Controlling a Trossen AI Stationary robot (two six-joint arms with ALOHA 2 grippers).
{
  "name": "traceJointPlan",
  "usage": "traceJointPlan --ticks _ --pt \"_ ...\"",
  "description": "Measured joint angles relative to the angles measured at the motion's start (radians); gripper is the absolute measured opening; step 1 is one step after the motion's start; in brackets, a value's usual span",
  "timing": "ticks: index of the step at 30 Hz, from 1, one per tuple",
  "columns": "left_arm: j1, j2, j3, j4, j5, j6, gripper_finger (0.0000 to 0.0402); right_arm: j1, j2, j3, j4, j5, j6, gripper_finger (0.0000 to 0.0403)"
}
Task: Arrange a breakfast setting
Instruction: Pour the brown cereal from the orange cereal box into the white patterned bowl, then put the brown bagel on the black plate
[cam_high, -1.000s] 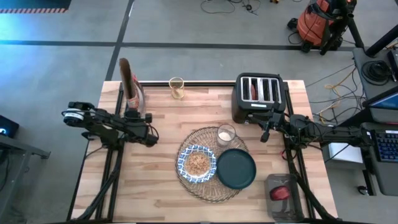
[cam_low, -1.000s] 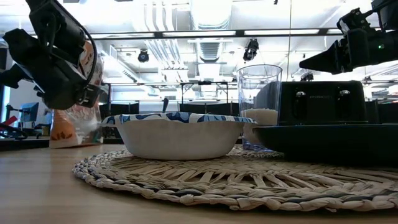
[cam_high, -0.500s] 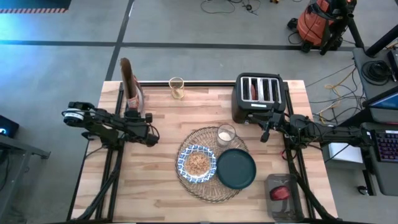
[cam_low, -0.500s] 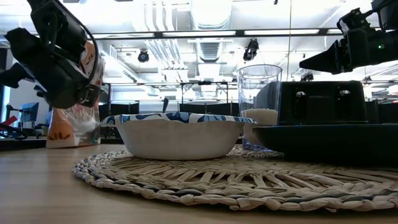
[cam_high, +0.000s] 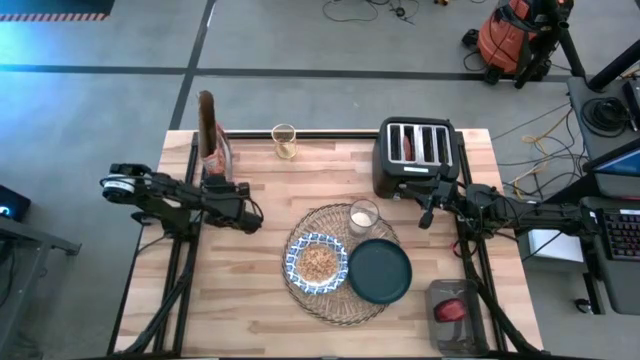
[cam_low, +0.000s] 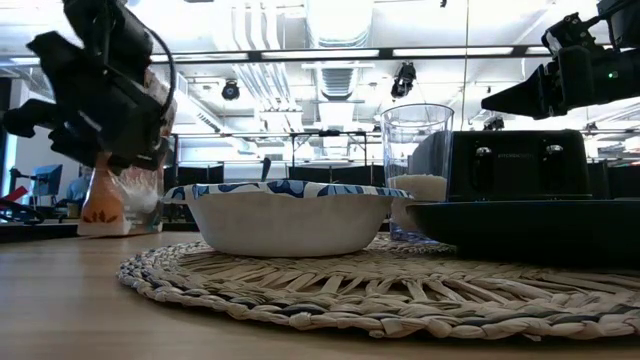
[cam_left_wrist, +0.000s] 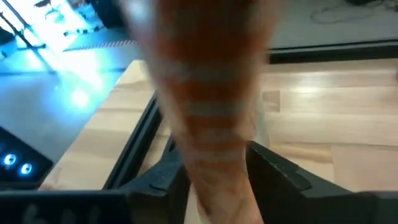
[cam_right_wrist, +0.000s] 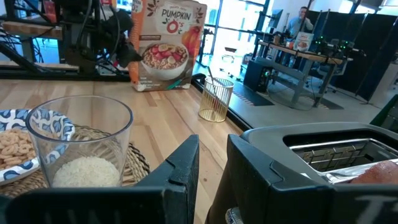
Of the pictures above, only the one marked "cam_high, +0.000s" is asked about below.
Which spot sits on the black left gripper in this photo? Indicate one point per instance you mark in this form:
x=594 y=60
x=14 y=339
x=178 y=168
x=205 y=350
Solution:
x=235 y=207

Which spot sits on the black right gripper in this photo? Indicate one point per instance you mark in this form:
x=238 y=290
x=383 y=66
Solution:
x=442 y=192

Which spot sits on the clear cup with white filling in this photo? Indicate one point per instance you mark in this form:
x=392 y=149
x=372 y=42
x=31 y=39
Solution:
x=363 y=217

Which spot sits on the orange cereal box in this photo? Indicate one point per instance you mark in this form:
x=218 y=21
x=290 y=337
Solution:
x=212 y=145

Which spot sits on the blue floral paper bowl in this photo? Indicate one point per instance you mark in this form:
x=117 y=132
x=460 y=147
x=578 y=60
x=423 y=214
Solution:
x=292 y=260

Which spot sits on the dark green plate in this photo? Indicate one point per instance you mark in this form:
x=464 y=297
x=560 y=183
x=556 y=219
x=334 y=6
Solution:
x=380 y=272

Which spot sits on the round woven placemat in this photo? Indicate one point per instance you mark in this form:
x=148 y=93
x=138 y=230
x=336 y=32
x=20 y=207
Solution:
x=325 y=310

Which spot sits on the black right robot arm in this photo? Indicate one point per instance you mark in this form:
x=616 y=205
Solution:
x=520 y=212

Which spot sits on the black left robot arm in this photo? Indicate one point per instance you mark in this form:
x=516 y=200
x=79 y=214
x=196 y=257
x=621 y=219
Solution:
x=150 y=192

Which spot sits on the black four-slot toaster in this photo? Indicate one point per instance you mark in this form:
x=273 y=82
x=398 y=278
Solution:
x=415 y=170

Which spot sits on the clear glass with yellow filling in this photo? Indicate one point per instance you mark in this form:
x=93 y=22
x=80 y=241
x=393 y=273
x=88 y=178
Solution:
x=284 y=142

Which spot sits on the brown cereal heap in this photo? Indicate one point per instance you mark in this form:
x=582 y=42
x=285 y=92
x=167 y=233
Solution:
x=316 y=262

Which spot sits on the clear plastic container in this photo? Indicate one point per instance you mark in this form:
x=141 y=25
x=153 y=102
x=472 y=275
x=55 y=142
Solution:
x=455 y=335

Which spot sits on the white paper sheet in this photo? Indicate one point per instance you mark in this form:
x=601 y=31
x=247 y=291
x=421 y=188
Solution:
x=555 y=247

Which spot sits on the orange shop vacuum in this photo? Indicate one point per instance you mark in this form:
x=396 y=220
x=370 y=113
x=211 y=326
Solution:
x=505 y=37

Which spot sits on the grey metal side table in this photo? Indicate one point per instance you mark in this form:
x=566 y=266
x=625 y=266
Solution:
x=30 y=240

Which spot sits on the black rig pole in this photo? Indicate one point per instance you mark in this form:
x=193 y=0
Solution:
x=615 y=65
x=570 y=50

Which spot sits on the black keyboard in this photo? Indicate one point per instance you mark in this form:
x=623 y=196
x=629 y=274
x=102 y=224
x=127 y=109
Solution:
x=622 y=232

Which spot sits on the black device with blue light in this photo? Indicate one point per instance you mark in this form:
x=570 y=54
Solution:
x=12 y=205

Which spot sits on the grey side desk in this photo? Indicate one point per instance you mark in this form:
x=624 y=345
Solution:
x=620 y=290

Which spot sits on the dark mat with hazard stripe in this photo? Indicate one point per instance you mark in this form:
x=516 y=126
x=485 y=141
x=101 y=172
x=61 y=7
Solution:
x=55 y=6

